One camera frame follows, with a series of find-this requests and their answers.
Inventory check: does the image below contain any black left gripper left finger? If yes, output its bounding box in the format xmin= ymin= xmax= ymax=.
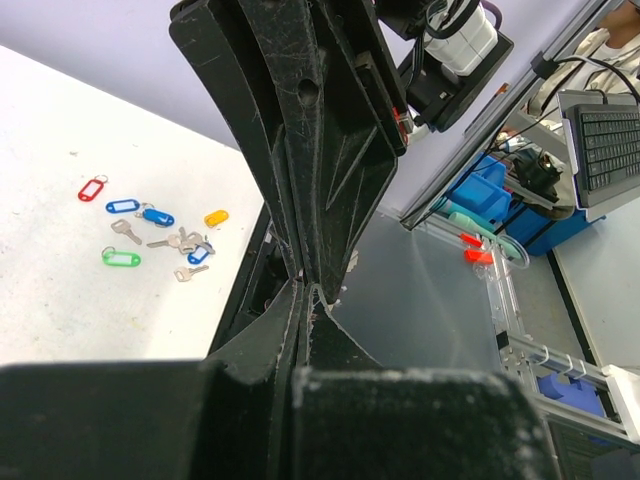
xmin=1 ymin=280 xmax=305 ymax=479

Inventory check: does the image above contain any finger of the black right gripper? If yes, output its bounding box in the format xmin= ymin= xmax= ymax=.
xmin=241 ymin=1 xmax=399 ymax=303
xmin=169 ymin=1 xmax=304 ymax=278

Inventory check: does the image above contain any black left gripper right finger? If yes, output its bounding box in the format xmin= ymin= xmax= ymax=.
xmin=294 ymin=285 xmax=555 ymax=479

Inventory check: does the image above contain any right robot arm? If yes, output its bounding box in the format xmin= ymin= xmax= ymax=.
xmin=169 ymin=0 xmax=513 ymax=301

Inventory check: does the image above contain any yellow key tag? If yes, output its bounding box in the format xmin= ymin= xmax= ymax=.
xmin=203 ymin=209 xmax=230 ymax=228

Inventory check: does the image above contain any blue storage bin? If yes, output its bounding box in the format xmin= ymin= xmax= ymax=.
xmin=436 ymin=156 xmax=593 ymax=256

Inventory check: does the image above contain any silver key cluster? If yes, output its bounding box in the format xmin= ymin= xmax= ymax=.
xmin=146 ymin=227 xmax=215 ymax=283

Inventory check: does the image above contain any blue tag key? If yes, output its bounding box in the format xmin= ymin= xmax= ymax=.
xmin=134 ymin=203 xmax=175 ymax=228

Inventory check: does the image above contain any red key tag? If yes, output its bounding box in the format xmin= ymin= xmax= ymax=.
xmin=77 ymin=175 xmax=109 ymax=202

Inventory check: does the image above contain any black keyboard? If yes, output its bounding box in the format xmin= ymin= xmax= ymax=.
xmin=557 ymin=90 xmax=639 ymax=222

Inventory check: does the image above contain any person with headset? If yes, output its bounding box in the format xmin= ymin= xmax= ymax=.
xmin=523 ymin=7 xmax=639 ymax=120

